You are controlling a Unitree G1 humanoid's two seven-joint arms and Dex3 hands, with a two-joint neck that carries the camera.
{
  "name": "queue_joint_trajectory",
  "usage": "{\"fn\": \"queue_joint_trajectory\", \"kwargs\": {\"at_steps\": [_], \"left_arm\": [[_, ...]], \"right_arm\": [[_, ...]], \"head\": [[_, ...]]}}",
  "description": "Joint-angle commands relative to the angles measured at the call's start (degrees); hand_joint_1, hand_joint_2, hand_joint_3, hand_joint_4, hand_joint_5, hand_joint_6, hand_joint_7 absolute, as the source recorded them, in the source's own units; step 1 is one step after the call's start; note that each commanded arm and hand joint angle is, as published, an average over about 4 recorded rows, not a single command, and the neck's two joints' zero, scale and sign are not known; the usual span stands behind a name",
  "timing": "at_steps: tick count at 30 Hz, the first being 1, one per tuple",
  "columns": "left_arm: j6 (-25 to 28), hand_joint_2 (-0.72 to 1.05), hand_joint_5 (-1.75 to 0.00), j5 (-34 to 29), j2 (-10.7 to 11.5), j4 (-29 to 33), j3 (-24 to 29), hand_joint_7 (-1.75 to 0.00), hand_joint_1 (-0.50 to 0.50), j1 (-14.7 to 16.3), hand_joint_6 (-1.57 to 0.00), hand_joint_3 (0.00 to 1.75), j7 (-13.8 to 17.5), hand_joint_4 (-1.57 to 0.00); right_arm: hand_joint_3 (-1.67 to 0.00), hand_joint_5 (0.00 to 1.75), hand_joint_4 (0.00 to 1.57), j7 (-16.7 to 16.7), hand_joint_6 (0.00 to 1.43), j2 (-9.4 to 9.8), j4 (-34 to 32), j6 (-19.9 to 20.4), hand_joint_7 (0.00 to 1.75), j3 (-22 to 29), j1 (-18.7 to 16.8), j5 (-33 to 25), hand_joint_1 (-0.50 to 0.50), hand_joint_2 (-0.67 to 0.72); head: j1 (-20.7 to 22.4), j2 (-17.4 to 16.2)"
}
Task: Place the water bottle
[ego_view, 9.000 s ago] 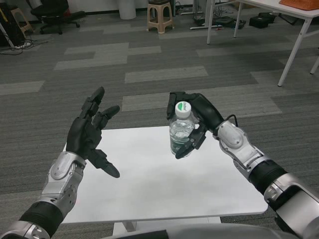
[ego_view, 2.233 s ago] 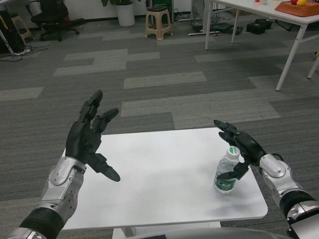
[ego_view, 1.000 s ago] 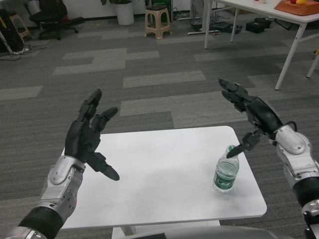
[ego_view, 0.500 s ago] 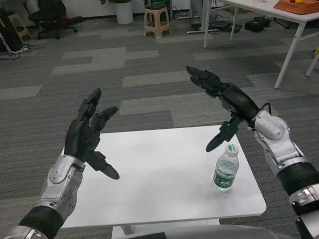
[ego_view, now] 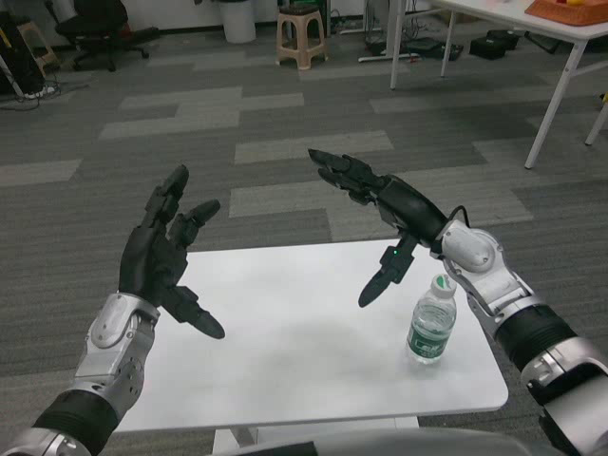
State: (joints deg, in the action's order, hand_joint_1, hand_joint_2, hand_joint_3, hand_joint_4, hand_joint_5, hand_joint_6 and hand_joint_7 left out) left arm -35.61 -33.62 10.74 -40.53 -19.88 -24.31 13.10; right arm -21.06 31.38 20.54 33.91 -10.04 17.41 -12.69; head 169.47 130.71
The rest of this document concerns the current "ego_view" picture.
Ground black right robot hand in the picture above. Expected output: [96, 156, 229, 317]
[307, 147, 448, 309]

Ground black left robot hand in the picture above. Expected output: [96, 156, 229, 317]
[117, 164, 226, 340]

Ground clear water bottle green label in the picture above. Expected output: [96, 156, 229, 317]
[406, 274, 458, 366]

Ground black flat bag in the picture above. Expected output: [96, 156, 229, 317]
[406, 37, 465, 62]

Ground black square case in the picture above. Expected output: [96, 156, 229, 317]
[468, 28, 522, 59]

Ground beige plastic stool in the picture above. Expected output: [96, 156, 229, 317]
[275, 5, 329, 71]

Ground light wooden stool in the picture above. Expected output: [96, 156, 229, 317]
[17, 21, 61, 77]

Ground large white table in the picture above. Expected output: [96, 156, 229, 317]
[389, 0, 608, 170]

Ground white slanted leg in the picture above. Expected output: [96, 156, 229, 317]
[0, 47, 25, 99]

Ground black office chair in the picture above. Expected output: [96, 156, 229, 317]
[45, 0, 161, 72]

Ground silver robot chest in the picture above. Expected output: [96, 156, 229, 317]
[237, 427, 538, 456]

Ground black cabinet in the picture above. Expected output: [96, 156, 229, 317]
[0, 11, 44, 96]

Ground orange tray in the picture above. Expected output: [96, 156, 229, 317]
[524, 0, 608, 28]

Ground white plant pot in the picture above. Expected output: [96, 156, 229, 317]
[218, 0, 257, 45]

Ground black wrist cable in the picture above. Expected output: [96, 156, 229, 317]
[444, 204, 471, 229]

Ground white desk leg frame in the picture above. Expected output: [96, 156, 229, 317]
[356, 0, 405, 64]

